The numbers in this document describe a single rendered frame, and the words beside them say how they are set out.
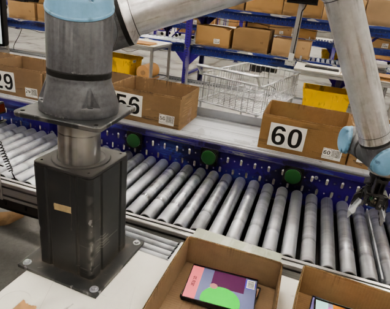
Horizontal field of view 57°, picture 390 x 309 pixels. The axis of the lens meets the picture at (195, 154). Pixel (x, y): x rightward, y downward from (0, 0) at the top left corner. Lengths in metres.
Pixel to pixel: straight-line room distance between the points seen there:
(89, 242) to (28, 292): 0.21
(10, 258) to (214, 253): 1.57
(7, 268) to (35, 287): 1.28
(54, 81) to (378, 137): 0.85
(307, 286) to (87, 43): 0.85
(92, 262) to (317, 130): 1.08
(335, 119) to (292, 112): 0.21
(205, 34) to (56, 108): 5.37
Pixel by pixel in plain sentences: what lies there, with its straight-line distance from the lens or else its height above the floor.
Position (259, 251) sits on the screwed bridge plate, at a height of 0.75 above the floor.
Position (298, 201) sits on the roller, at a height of 0.75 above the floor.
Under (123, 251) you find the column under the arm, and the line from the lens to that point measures 1.17.
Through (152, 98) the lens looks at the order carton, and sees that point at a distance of 1.80.
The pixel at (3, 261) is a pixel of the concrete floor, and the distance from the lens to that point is 2.43.
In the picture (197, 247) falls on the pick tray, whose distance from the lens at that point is 1.10.
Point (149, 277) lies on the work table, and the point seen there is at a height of 0.75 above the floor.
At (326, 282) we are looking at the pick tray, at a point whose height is 0.82.
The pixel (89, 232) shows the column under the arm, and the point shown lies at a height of 0.92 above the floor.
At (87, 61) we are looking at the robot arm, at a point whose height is 1.34.
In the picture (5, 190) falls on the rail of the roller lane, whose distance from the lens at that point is 1.65.
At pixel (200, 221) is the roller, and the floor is 0.75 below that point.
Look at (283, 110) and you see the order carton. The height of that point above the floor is 1.00.
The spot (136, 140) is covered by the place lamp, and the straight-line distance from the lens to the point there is 1.81.
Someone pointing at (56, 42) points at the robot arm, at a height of 1.37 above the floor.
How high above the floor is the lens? 1.49
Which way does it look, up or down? 23 degrees down
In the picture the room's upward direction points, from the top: 6 degrees clockwise
